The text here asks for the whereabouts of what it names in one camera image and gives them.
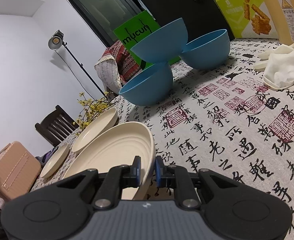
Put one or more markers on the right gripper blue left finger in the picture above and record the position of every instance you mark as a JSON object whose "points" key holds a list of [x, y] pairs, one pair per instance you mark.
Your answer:
{"points": [[111, 184]]}

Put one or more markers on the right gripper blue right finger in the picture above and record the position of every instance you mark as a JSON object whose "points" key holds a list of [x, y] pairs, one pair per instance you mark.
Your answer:
{"points": [[183, 183]]}

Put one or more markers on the cream plate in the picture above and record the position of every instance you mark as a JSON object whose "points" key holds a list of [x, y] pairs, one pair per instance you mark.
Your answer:
{"points": [[99, 125], [117, 146], [55, 161]]}

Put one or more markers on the pink small suitcase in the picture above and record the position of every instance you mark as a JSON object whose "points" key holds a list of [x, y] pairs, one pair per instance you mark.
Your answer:
{"points": [[18, 170]]}

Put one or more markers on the grey purple cloth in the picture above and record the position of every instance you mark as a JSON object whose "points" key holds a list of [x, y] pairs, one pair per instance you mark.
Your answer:
{"points": [[44, 159]]}

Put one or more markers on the yellow flower branch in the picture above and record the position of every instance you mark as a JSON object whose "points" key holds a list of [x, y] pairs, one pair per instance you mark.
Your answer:
{"points": [[91, 109]]}

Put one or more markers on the dark wooden chair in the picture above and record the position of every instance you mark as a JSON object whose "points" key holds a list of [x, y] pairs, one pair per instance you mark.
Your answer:
{"points": [[56, 126]]}

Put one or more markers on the blue bowl left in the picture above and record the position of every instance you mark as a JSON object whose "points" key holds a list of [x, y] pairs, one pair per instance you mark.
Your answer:
{"points": [[150, 86]]}

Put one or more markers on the blue bowl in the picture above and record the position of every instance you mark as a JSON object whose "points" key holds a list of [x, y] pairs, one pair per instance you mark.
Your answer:
{"points": [[150, 86], [208, 51], [164, 44]]}

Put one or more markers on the calligraphy print tablecloth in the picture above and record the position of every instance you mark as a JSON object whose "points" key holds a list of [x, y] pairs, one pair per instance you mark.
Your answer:
{"points": [[228, 121]]}

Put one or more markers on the patterned blanket on chair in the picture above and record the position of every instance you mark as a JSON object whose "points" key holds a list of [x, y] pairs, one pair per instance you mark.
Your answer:
{"points": [[116, 67]]}

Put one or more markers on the blue bowl right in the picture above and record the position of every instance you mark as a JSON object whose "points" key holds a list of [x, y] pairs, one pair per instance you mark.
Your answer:
{"points": [[208, 51]]}

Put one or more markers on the blue bowl top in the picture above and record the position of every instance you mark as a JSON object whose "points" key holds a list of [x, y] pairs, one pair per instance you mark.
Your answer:
{"points": [[164, 44]]}

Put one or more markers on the green paper bag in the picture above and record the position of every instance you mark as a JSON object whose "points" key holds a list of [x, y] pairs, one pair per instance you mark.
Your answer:
{"points": [[134, 30]]}

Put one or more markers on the dark framed glass door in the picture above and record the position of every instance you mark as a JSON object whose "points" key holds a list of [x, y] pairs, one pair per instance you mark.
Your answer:
{"points": [[104, 16]]}

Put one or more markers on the black paper bag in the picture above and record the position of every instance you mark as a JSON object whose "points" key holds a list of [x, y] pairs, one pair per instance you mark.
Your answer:
{"points": [[199, 16]]}

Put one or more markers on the yellow-green snack box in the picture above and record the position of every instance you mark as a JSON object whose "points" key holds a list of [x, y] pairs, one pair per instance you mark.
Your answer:
{"points": [[248, 18]]}

